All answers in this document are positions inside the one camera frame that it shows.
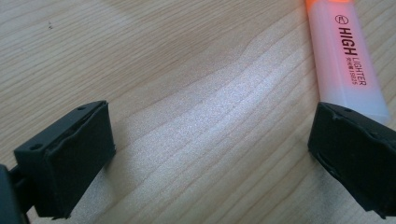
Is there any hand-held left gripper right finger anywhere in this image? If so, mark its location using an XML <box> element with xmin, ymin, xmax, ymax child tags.
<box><xmin>307</xmin><ymin>101</ymin><xmax>396</xmax><ymax>219</ymax></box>

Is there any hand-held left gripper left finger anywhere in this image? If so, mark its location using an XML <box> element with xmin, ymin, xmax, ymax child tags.
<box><xmin>12</xmin><ymin>100</ymin><xmax>117</xmax><ymax>220</ymax></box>

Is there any orange highlighter pen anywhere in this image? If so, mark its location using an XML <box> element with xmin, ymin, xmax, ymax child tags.
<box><xmin>304</xmin><ymin>0</ymin><xmax>391</xmax><ymax>125</ymax></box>

